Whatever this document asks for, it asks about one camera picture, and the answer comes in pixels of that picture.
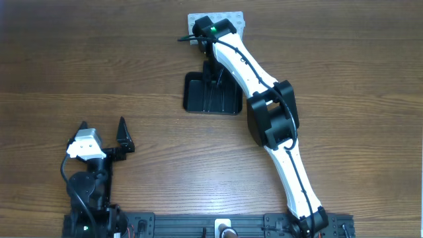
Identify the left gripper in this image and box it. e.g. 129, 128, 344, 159
77, 116, 135, 163

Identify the black tray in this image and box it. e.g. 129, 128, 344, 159
182, 71, 244, 116

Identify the white test tube rack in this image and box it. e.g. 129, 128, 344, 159
187, 11, 247, 47

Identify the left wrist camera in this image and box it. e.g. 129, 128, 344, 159
65, 128, 107, 162

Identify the mounting rail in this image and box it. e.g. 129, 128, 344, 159
62, 212, 356, 238

